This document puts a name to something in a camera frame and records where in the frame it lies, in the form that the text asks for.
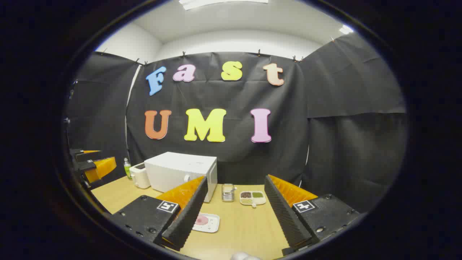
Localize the long ceiling light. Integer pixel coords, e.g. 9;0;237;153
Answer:
179;0;269;10

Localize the white toaster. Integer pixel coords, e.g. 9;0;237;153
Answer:
129;162;151;189

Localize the white divided bean dish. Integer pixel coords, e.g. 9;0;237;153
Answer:
240;191;267;209

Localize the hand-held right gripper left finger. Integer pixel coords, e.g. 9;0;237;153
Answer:
108;176;209;251

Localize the black backdrop cloth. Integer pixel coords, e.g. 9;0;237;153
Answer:
65;32;408;213

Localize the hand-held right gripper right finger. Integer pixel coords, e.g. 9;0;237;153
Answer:
265;174;361;255

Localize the metal wire utensil holder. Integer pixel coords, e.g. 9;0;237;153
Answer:
222;183;235;203

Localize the white microwave oven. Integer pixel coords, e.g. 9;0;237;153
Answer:
144;152;218;203

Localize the white rectangular plate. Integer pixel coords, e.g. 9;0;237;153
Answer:
192;213;221;233

